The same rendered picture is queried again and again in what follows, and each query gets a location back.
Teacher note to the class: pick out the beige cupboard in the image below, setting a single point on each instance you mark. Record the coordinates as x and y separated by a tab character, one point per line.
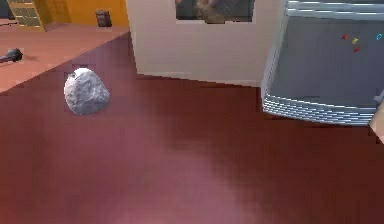
378	124

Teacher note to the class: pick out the small black bin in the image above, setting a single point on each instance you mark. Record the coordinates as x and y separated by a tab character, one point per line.
103	18

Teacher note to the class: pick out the framed wall picture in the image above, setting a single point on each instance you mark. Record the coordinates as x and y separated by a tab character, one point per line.
215	10

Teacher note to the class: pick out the dark grey dumbbell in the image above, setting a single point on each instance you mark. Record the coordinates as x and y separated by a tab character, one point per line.
12	55

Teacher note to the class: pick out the grey fridge with magnets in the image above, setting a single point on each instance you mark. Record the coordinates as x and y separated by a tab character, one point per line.
320	66

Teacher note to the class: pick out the yellow wooden shelf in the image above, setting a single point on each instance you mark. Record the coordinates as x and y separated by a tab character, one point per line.
28	14

